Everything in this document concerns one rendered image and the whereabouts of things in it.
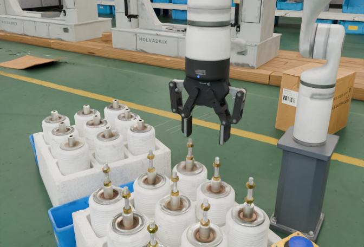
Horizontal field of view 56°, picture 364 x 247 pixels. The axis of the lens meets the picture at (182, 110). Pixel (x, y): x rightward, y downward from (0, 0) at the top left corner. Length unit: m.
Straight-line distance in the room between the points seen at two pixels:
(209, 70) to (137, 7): 2.82
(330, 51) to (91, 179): 0.77
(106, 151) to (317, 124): 0.64
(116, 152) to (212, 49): 0.68
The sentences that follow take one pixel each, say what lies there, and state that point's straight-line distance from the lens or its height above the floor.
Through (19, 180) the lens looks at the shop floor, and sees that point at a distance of 1.51.
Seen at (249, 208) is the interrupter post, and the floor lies 0.28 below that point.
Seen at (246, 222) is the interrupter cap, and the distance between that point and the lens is 0.79.
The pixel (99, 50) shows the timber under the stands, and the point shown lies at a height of 0.06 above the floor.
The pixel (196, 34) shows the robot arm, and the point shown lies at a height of 0.66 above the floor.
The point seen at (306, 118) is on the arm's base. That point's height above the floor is 0.38.
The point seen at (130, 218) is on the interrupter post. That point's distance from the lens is 0.77.
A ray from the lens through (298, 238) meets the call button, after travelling 0.66.
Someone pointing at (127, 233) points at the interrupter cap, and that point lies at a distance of 0.76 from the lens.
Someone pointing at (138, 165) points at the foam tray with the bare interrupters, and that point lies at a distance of 1.17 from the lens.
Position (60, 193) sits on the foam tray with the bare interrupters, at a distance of 1.12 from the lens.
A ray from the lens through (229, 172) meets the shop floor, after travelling 1.43.
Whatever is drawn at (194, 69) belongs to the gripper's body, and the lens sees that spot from 0.56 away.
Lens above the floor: 0.75
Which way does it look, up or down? 22 degrees down
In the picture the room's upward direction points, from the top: straight up
